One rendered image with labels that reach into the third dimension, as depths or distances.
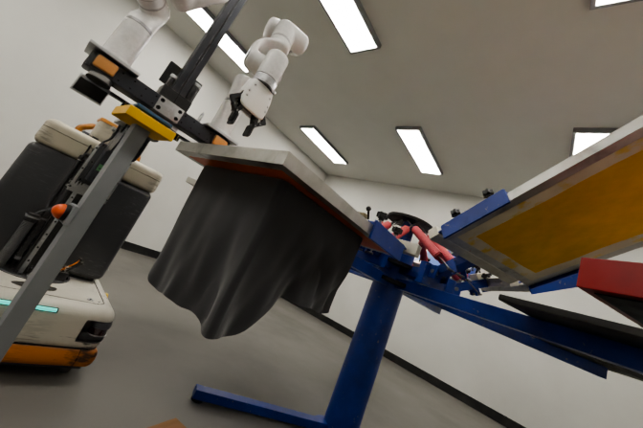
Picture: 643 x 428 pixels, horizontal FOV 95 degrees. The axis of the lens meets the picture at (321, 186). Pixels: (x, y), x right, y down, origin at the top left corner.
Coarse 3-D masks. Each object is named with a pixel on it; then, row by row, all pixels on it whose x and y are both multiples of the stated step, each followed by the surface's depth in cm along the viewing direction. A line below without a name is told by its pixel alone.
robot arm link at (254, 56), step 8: (256, 40) 103; (264, 40) 104; (272, 40) 107; (280, 40) 109; (288, 40) 112; (256, 48) 100; (264, 48) 108; (272, 48) 110; (280, 48) 110; (288, 48) 112; (248, 56) 99; (256, 56) 99; (264, 56) 101; (248, 64) 100; (256, 64) 100
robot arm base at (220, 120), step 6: (228, 102) 131; (222, 108) 131; (228, 108) 131; (216, 114) 131; (222, 114) 130; (228, 114) 130; (240, 114) 136; (216, 120) 129; (222, 120) 129; (216, 126) 126; (222, 126) 129; (228, 126) 131; (228, 132) 131
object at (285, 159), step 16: (192, 144) 100; (208, 144) 94; (192, 160) 111; (224, 160) 89; (240, 160) 81; (256, 160) 75; (272, 160) 71; (288, 160) 70; (304, 176) 75; (320, 192) 80; (336, 192) 86; (336, 208) 87; (352, 208) 93; (352, 224) 99; (368, 224) 102
